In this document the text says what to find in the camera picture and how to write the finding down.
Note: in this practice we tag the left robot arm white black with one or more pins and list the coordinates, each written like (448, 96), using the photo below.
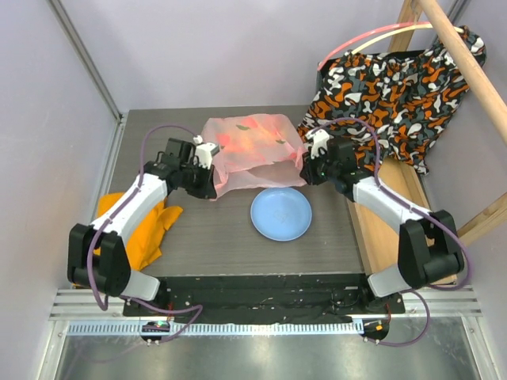
(97, 256)

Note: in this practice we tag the aluminium rail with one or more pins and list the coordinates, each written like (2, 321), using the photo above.
(266, 328)

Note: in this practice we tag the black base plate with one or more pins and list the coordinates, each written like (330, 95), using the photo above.
(277, 299)

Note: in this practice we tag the patterned camouflage cloth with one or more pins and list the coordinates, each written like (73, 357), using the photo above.
(401, 100)

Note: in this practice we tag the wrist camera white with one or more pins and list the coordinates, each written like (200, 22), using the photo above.
(317, 140)
(204, 152)

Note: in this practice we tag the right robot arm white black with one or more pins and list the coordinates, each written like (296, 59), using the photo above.
(428, 250)

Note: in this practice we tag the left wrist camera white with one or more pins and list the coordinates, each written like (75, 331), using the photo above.
(204, 152)

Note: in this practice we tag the pink plastic bag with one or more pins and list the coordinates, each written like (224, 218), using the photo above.
(255, 151)

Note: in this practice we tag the blue plate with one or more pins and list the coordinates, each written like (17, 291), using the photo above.
(281, 214)

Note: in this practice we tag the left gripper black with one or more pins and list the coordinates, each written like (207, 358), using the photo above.
(207, 189)

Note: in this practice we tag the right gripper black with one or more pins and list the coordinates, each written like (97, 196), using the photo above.
(309, 170)

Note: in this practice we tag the orange cloth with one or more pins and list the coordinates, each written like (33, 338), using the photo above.
(141, 249)

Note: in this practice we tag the pink white hoop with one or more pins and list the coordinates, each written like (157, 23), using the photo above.
(376, 35)

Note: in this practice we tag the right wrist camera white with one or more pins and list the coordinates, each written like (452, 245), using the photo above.
(317, 140)

